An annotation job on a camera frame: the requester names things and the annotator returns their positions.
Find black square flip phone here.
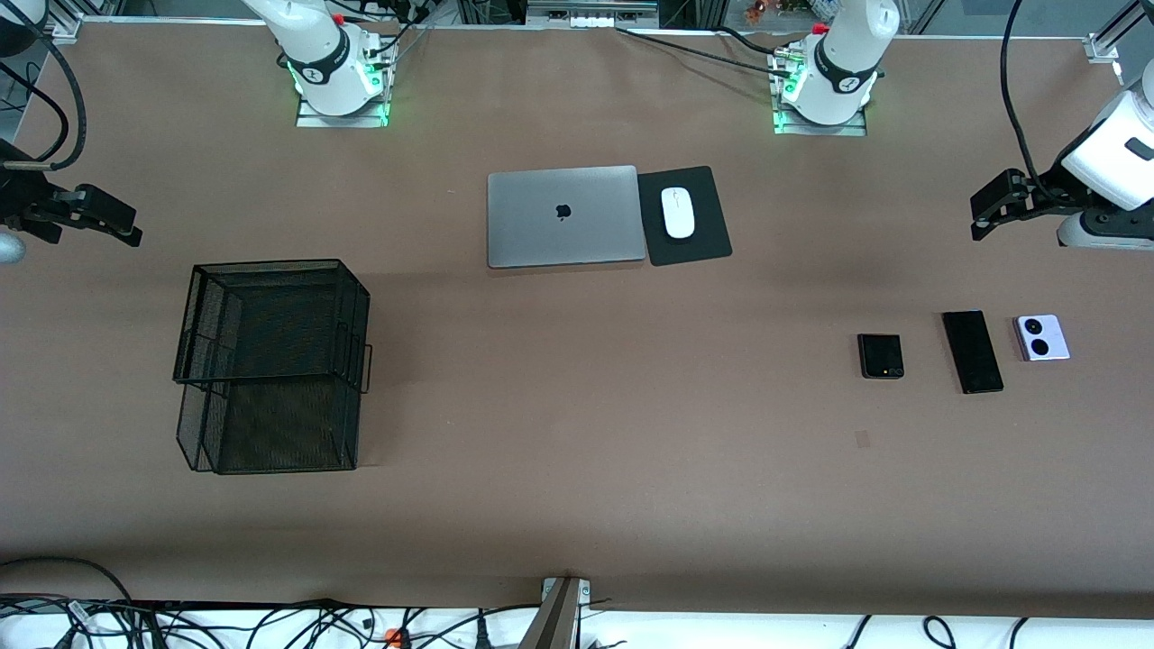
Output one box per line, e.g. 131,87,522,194
856,333,905,380

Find black mouse pad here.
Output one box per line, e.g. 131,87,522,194
637,165,733,268

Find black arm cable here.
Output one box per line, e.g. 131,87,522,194
0,18,87,172
1001,0,1060,199

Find black wire mesh basket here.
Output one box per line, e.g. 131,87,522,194
172,259,374,476

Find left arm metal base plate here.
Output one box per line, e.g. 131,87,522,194
773,99,868,138

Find black slab smartphone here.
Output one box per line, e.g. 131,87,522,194
942,311,1005,395

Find aluminium camera mount post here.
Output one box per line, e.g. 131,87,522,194
518,577,593,649

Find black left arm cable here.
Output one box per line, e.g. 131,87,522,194
1001,0,1060,199

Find white computer mouse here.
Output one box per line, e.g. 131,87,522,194
661,187,697,240

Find black cable across table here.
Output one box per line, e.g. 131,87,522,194
616,25,794,78

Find thick black floor cable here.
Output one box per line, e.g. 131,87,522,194
0,556,136,616

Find silver closed laptop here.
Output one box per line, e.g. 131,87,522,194
487,165,648,270

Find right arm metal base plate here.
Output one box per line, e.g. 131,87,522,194
296,90,390,129

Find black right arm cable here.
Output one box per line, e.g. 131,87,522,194
0,18,87,172

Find lilac square flip phone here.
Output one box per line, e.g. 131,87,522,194
1013,315,1072,362

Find white power strip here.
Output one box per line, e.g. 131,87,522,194
526,0,659,30

